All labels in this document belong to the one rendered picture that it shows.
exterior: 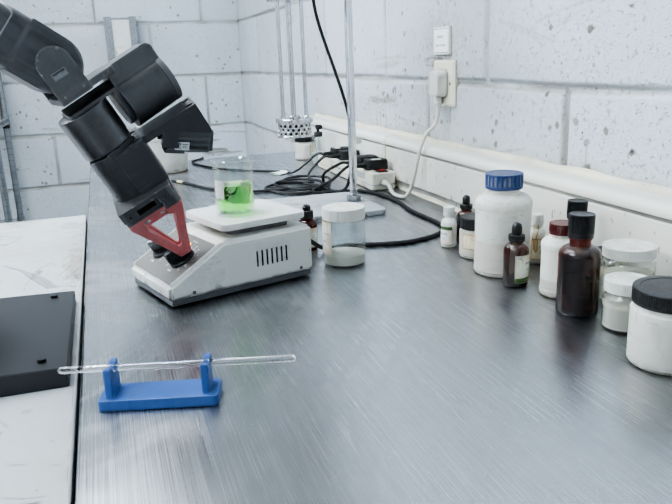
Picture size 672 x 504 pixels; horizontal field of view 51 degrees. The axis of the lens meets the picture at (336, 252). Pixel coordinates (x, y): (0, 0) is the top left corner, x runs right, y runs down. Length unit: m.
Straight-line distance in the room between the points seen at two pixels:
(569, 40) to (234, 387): 0.69
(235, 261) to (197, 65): 2.48
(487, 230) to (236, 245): 0.31
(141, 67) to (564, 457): 0.57
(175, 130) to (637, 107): 0.56
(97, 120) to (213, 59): 2.54
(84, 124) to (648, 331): 0.58
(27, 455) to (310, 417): 0.21
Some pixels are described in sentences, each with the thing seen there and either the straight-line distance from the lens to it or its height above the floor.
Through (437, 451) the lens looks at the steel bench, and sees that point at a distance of 0.53.
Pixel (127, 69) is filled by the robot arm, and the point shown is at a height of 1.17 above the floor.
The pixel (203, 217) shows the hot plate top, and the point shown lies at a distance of 0.90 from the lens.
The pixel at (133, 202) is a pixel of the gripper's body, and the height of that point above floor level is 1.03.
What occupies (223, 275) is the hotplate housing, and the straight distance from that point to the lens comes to 0.85.
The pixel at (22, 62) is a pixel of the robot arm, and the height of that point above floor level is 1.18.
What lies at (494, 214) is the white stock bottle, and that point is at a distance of 0.89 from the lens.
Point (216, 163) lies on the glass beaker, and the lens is 0.88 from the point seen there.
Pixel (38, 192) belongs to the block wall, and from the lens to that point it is 3.32.
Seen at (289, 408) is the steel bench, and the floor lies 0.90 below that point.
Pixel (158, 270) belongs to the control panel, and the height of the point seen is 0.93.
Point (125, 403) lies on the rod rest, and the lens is 0.62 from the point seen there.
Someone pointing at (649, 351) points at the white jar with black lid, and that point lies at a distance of 0.67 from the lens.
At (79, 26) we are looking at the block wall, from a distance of 3.28.
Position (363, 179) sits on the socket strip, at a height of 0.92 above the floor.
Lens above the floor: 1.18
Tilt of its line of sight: 16 degrees down
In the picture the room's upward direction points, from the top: 2 degrees counter-clockwise
